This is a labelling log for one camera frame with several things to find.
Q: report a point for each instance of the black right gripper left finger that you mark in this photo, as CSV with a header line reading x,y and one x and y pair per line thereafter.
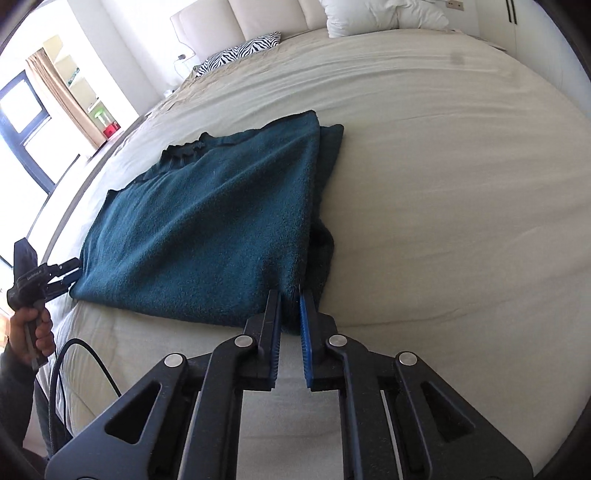
x,y
181,420

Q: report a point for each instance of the white folded duvet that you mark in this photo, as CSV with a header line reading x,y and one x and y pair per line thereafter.
x,y
355,17

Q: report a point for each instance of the black framed window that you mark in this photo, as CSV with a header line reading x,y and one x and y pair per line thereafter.
x,y
22,115

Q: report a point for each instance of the white wardrobe with black handles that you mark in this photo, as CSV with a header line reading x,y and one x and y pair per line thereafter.
x,y
526,32

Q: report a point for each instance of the dark teal knit sweater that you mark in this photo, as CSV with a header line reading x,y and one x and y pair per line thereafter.
x,y
208,231

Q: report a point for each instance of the beige bed sheet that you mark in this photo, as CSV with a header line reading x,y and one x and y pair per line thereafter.
x,y
459,205

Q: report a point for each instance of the left forearm dark sleeve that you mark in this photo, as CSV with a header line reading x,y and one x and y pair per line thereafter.
x,y
17,394

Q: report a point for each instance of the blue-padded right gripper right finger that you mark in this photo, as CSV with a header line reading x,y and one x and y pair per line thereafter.
x,y
400,419

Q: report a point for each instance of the beige striped curtain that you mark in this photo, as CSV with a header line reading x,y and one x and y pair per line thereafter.
x,y
40,63

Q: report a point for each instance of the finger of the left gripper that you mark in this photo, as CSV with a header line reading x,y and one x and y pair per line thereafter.
x,y
61,286
68,269

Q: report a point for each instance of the red box on shelf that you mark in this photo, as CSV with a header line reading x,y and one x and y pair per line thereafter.
x,y
111,129

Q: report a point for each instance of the white wall shelf unit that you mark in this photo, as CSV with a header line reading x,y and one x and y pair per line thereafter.
x,y
75,79

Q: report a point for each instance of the beige upholstered headboard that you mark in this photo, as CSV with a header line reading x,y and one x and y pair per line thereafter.
x,y
209,26

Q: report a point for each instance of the person's left hand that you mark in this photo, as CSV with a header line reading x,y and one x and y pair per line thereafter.
x,y
29,326

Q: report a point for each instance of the zebra print pillow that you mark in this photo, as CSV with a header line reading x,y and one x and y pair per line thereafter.
x,y
248,48

